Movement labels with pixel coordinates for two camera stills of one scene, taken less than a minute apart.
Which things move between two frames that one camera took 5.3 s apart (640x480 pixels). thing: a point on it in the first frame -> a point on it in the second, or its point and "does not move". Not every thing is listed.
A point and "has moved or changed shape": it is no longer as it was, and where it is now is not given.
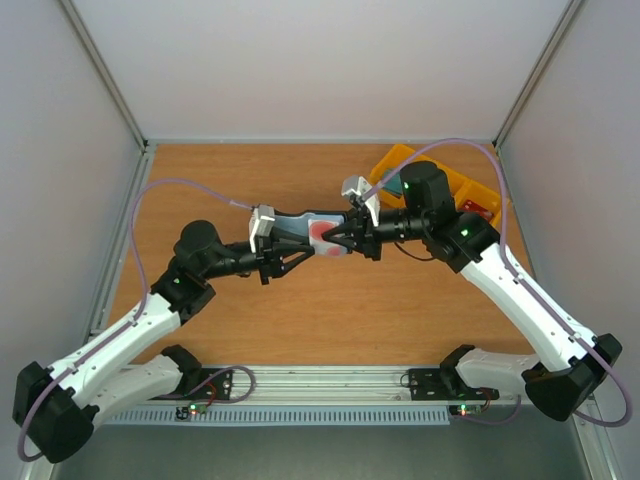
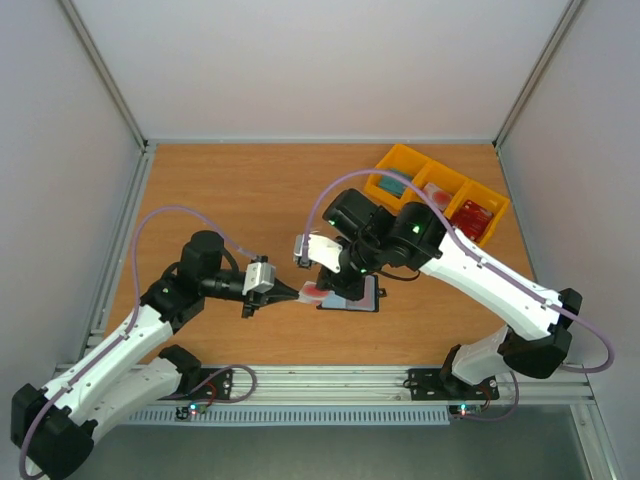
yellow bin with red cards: [471, 197] does not move
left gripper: [269, 259] -> [279, 291]
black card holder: [298, 222] -> [369, 302]
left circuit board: [182, 412] does not move
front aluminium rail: [334, 386] does not move
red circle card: [320, 245] has moved or changed shape
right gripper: [366, 235] -> [347, 282]
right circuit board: [465, 409] does not move
